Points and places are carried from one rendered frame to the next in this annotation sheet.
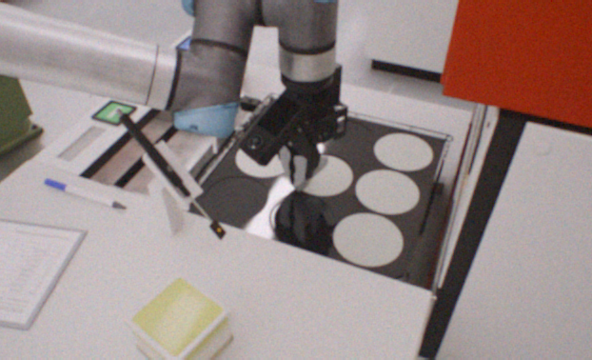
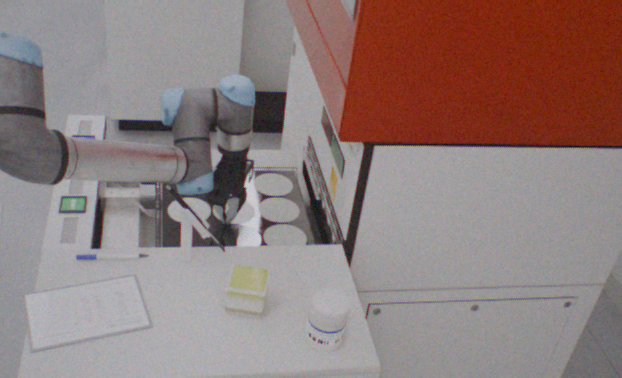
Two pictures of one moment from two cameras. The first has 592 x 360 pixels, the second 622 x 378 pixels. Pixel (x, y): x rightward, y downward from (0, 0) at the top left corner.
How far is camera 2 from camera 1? 100 cm
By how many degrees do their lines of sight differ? 30
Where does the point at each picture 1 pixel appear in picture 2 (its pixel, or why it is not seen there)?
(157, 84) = (179, 167)
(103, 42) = (150, 150)
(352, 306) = (310, 261)
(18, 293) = (129, 314)
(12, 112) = not seen: outside the picture
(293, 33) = (235, 124)
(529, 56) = (372, 121)
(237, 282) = not seen: hidden behind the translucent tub
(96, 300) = (177, 302)
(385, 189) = (277, 208)
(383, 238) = (293, 235)
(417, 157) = (283, 186)
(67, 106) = not seen: outside the picture
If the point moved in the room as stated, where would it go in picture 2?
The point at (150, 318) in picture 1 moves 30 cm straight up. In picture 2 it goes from (238, 283) to (250, 146)
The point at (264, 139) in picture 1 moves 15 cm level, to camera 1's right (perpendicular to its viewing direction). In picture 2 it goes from (222, 189) to (282, 174)
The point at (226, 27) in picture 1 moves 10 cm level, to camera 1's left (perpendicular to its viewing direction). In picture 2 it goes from (201, 128) to (155, 137)
